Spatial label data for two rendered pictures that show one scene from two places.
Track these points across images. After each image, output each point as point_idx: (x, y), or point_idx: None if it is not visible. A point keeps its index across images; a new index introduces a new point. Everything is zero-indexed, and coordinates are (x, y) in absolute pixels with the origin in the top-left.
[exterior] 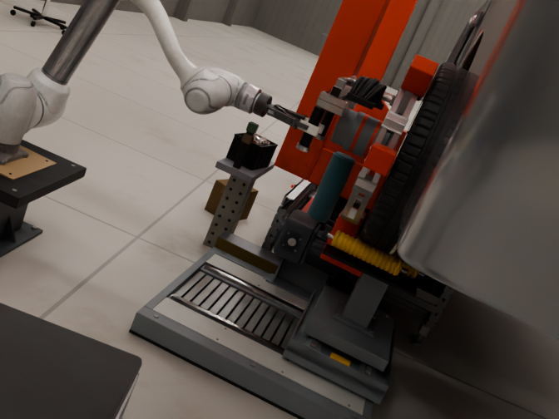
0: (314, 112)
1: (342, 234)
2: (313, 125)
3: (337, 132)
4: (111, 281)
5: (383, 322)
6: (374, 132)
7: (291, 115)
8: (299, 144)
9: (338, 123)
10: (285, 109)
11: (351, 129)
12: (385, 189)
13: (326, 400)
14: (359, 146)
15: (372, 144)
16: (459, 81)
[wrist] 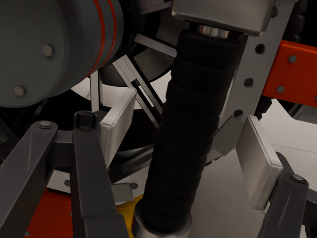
0: (232, 75)
1: (129, 216)
2: (262, 130)
3: (68, 71)
4: None
5: None
6: (111, 8)
7: (285, 208)
8: (183, 233)
9: (70, 38)
10: (125, 233)
11: (95, 34)
12: (267, 108)
13: None
14: (99, 64)
15: (115, 40)
16: None
